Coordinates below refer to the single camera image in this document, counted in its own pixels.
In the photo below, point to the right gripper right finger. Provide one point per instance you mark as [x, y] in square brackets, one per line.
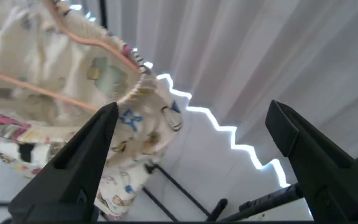
[331, 180]

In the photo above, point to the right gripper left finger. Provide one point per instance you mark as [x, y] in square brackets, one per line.
[67, 174]

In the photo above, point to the pink clothes hanger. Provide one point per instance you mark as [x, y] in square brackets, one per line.
[42, 90]

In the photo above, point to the cream printed garment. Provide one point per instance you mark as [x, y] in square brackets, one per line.
[141, 124]

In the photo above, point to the black clothes rack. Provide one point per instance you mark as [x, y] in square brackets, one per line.
[272, 199]

